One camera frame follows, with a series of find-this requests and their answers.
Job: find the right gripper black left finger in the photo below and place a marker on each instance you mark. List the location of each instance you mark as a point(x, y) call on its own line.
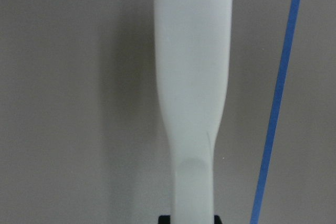
point(164, 219)

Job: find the white brush with black bristles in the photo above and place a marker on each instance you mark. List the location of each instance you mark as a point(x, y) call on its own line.
point(192, 51)

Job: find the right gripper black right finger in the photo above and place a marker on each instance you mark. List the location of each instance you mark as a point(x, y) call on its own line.
point(217, 219)

